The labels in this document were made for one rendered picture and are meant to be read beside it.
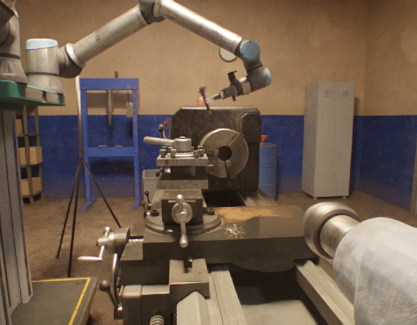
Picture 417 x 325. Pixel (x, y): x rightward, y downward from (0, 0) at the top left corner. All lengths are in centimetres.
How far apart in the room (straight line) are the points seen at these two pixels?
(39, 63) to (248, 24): 409
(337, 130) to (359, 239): 478
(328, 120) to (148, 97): 284
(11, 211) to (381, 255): 166
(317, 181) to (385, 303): 482
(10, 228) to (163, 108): 364
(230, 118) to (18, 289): 144
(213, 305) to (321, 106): 444
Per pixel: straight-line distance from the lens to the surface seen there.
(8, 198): 176
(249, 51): 147
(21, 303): 196
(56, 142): 539
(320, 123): 501
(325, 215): 48
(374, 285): 30
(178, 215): 82
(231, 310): 76
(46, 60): 175
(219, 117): 174
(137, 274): 93
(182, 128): 173
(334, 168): 518
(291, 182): 550
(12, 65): 131
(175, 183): 100
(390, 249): 30
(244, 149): 157
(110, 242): 103
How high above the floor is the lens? 126
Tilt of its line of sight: 8 degrees down
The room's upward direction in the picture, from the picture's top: straight up
